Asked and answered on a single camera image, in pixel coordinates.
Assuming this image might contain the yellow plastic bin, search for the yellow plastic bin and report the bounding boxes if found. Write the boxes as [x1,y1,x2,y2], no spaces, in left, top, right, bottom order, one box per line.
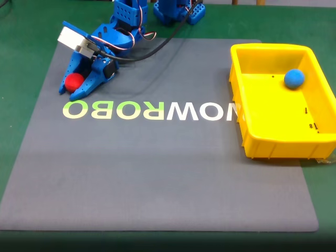
[228,43,336,160]

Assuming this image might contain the silver camera box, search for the silver camera box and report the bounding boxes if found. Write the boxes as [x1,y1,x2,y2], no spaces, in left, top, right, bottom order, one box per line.
[57,26,97,60]

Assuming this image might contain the blue ball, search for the blue ball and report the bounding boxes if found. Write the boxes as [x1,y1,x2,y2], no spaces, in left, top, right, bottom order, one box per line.
[283,68,306,90]

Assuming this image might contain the clear plastic bag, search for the clear plastic bag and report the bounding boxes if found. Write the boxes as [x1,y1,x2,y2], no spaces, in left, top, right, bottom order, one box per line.
[314,156,336,165]

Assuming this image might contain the grey mat with lettering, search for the grey mat with lettering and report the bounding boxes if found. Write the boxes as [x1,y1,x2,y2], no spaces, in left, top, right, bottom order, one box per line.
[0,35,320,233]

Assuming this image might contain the red and white servo wire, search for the red and white servo wire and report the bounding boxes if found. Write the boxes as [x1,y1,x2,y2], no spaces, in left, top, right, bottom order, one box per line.
[86,2,158,50]

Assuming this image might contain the red ball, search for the red ball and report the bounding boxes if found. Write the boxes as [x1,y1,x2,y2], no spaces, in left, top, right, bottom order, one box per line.
[65,72,86,93]

